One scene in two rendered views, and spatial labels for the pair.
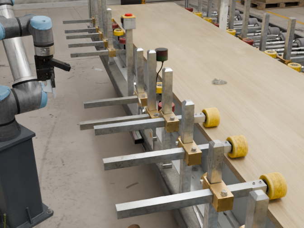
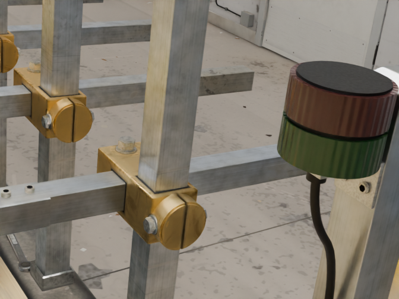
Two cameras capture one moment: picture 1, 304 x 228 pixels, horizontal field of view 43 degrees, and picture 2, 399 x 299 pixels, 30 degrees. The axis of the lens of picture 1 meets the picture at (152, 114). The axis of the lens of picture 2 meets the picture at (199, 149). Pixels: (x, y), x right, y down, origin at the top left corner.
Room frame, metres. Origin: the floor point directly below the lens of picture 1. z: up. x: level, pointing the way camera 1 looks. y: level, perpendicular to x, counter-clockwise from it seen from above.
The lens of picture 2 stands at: (2.06, -0.25, 1.29)
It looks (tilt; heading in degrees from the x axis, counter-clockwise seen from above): 24 degrees down; 160
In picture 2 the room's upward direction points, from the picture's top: 7 degrees clockwise
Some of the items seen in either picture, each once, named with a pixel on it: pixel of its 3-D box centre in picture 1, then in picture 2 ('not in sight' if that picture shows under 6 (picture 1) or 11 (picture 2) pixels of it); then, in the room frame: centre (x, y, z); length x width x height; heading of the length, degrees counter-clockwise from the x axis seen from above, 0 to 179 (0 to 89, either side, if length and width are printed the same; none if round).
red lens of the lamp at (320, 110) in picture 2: (161, 51); (339, 97); (1.72, -0.05, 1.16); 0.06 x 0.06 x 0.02
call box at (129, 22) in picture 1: (128, 22); not in sight; (2.20, 0.13, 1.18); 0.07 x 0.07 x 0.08; 15
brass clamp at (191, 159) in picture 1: (188, 149); (51, 102); (1.20, -0.13, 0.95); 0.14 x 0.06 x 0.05; 15
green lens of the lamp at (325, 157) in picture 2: (161, 57); (331, 137); (1.72, -0.05, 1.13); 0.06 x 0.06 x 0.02
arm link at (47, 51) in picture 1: (44, 49); not in sight; (1.73, 0.50, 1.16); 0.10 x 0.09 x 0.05; 17
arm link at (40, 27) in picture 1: (41, 31); not in sight; (1.74, 0.50, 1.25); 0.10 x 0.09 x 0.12; 34
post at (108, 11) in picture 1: (110, 40); not in sight; (2.91, 0.32, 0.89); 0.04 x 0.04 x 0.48; 15
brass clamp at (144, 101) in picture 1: (141, 97); not in sight; (1.92, 0.06, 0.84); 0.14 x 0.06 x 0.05; 15
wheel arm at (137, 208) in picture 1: (199, 197); (23, 35); (0.92, -0.14, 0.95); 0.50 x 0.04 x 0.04; 105
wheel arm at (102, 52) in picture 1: (99, 53); not in sight; (2.85, 0.40, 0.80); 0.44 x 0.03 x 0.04; 105
